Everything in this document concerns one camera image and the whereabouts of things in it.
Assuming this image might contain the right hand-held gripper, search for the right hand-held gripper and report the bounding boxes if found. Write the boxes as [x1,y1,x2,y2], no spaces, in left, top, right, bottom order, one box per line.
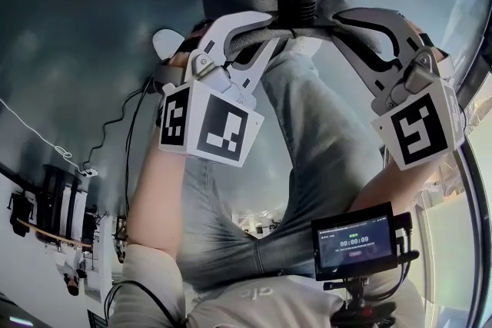
[333,6,469,171]

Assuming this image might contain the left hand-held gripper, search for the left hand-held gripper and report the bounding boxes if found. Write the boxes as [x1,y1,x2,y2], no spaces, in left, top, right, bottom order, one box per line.
[153,10,281,168]

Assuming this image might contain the grey pad with black square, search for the grey pad with black square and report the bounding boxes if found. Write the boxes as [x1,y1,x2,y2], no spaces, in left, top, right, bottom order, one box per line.
[198,0,351,55]

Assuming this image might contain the person's left forearm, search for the person's left forearm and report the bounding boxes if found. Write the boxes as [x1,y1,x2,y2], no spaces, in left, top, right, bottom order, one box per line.
[125,144,190,255]

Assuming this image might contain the person's right forearm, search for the person's right forearm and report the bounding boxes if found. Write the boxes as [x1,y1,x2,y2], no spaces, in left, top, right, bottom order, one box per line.
[352,159,440,213]

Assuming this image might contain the person's right hand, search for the person's right hand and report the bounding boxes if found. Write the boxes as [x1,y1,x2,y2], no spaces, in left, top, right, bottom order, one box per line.
[403,19,450,61]

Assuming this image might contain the person's left hand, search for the person's left hand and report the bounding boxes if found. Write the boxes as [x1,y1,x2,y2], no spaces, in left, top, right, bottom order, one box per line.
[168,51,191,69]

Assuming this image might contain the person's white right shoe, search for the person's white right shoe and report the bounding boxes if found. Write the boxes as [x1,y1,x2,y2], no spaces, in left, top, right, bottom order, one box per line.
[287,37,323,59]

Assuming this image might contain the person's white shoe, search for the person's white shoe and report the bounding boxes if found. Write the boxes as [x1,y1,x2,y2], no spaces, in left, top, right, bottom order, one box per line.
[152,28,186,60]
[287,37,323,59]

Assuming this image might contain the person's white left shoe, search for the person's white left shoe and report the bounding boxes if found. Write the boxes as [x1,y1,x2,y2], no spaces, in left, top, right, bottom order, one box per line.
[152,28,186,60]

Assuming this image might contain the person's grey jeans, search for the person's grey jeans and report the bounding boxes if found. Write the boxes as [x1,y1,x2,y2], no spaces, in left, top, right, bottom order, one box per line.
[177,37,386,290]

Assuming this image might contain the black monitor screen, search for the black monitor screen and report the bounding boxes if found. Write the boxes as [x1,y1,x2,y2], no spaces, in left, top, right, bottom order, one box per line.
[310,201,400,282]

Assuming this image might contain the black stool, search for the black stool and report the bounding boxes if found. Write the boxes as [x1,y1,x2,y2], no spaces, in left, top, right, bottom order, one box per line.
[41,164,88,240]

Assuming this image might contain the person's white t-shirt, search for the person's white t-shirt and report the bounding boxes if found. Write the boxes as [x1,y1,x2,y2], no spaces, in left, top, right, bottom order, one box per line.
[107,241,428,328]

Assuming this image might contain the round wooden table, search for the round wooden table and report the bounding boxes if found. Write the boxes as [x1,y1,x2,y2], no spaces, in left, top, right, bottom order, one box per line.
[17,218,94,250]

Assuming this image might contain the black backpack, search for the black backpack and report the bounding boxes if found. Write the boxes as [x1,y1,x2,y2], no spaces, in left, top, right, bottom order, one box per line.
[6,191,36,238]

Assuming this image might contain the black floor cable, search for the black floor cable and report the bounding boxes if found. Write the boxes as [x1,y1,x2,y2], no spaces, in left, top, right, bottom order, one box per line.
[82,78,155,171]

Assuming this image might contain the thin white floor cord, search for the thin white floor cord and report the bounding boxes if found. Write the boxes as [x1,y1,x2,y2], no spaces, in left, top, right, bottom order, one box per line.
[0,98,85,174]

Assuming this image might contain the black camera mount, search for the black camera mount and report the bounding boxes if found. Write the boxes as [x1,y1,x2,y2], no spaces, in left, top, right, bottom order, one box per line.
[322,275,397,328]

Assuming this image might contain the black body cable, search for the black body cable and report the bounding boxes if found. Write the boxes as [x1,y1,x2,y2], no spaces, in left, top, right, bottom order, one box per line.
[103,279,190,328]

